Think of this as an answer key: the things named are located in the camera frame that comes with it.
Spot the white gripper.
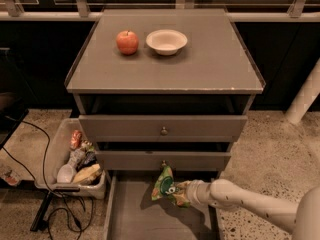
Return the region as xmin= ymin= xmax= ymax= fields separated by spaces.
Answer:
xmin=176 ymin=180 xmax=214 ymax=206

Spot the green rice chip bag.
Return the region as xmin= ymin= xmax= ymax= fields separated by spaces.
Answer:
xmin=151 ymin=164 xmax=190 ymax=208

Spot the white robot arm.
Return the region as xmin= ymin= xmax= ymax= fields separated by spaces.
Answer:
xmin=177 ymin=179 xmax=320 ymax=240

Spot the grey middle drawer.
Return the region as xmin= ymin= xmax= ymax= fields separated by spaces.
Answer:
xmin=96 ymin=151 xmax=231 ymax=171

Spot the grey drawer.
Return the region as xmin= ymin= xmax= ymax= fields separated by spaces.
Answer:
xmin=96 ymin=151 xmax=231 ymax=171
xmin=79 ymin=115 xmax=247 ymax=142
xmin=104 ymin=171 xmax=223 ymax=240

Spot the grey bottom drawer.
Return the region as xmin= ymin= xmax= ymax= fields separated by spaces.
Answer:
xmin=104 ymin=171 xmax=223 ymax=240

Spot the grey drawer cabinet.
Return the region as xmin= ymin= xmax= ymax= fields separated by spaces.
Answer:
xmin=63 ymin=7 xmax=266 ymax=240

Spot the yellow snack bag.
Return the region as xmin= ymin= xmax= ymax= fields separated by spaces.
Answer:
xmin=73 ymin=164 xmax=102 ymax=185

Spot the grey top drawer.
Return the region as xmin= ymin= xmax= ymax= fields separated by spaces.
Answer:
xmin=79 ymin=115 xmax=247 ymax=142

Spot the dark snack packet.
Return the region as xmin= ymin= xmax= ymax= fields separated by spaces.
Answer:
xmin=78 ymin=151 xmax=97 ymax=170

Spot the red snack can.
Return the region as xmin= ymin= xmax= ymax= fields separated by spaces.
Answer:
xmin=70 ymin=130 xmax=82 ymax=150

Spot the white plastic bottle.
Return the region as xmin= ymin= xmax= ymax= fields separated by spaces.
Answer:
xmin=57 ymin=149 xmax=85 ymax=183

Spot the clear plastic bin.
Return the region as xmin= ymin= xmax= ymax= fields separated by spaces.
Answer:
xmin=35 ymin=118 xmax=106 ymax=199

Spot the white paper bowl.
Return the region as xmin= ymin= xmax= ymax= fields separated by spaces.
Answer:
xmin=146 ymin=29 xmax=188 ymax=56

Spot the white pole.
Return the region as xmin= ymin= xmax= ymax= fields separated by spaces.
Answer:
xmin=285 ymin=58 xmax=320 ymax=124

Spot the black stand leg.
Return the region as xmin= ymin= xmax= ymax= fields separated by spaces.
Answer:
xmin=30 ymin=192 xmax=53 ymax=232

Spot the red apple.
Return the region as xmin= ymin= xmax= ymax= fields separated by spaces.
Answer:
xmin=116 ymin=30 xmax=139 ymax=55

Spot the red white floor wrapper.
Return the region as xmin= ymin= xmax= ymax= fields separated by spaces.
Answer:
xmin=0 ymin=170 xmax=21 ymax=187

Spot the white railing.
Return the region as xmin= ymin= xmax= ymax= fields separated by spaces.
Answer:
xmin=0 ymin=0 xmax=320 ymax=22

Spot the black cable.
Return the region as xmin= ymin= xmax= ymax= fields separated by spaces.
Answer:
xmin=0 ymin=115 xmax=96 ymax=240

